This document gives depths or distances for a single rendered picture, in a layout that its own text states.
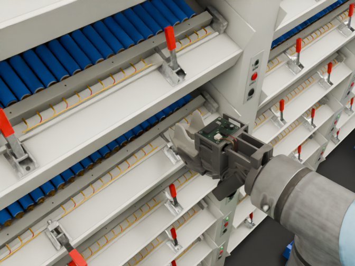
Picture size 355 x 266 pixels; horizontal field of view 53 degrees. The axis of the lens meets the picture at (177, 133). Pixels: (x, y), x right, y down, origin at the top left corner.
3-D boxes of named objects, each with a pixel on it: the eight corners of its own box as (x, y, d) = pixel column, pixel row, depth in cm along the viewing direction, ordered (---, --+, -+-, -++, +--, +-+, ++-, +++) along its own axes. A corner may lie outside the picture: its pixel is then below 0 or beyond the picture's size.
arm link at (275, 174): (305, 196, 57) (268, 234, 52) (279, 180, 60) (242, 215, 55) (314, 155, 51) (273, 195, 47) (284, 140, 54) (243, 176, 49)
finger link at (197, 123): (185, 98, 67) (220, 119, 61) (187, 122, 71) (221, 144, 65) (171, 105, 65) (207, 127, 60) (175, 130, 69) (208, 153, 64)
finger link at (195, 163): (189, 136, 65) (227, 157, 60) (189, 143, 66) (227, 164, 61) (170, 150, 63) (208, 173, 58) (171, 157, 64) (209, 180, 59)
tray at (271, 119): (344, 78, 133) (371, 54, 121) (239, 167, 104) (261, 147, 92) (306, 40, 137) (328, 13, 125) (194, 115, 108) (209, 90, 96)
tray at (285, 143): (328, 117, 147) (351, 100, 136) (232, 205, 118) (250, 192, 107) (293, 82, 151) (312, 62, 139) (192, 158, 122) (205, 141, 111)
